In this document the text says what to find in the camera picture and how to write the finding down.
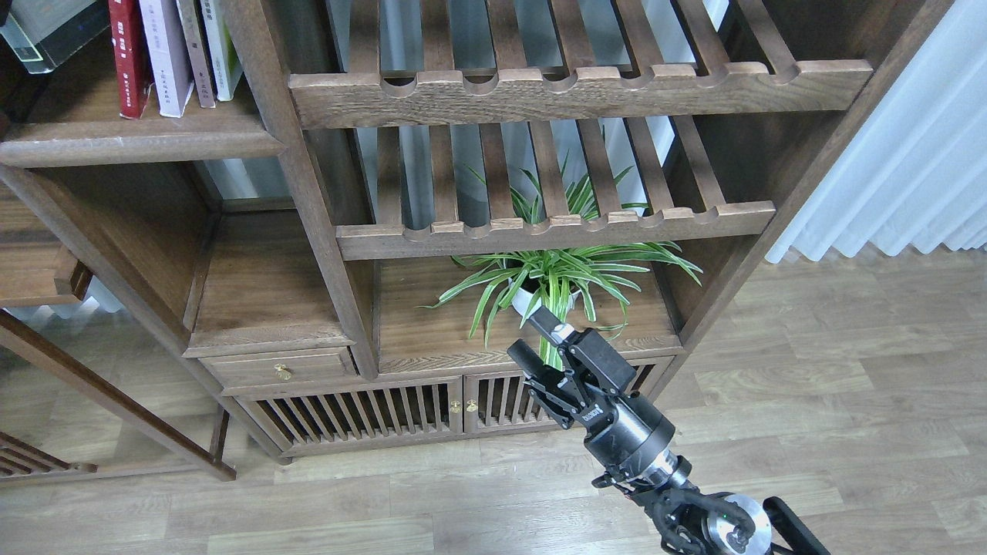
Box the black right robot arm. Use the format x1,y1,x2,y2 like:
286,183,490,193
508,307,826,554

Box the white curtain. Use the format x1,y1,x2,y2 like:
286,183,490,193
766,1,986,263

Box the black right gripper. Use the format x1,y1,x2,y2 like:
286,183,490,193
507,306,677,479

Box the green spider plant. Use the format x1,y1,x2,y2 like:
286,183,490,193
420,173,702,345

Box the white plant pot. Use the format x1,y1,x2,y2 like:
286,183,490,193
511,280,581,321

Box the pale lilac paperback book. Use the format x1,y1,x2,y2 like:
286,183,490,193
139,0,194,117

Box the red paperback book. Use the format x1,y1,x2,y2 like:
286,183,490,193
108,1,153,119

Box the brown upright book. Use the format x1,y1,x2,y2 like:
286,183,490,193
177,0,217,109

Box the white green upright book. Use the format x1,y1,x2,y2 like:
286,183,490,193
200,0,244,102

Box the dark wooden bookshelf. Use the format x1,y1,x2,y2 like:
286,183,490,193
2,1,952,463

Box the brass drawer knob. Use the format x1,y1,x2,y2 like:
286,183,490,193
275,363,293,382

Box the yellow and black thick book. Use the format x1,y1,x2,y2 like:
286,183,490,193
1,1,109,74

